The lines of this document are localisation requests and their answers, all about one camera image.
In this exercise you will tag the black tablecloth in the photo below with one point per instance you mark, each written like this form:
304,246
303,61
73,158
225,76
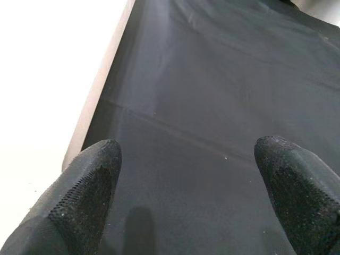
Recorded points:
199,93

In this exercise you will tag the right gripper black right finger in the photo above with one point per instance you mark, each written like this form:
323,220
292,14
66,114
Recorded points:
305,199

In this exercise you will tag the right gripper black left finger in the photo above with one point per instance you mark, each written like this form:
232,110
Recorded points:
71,207

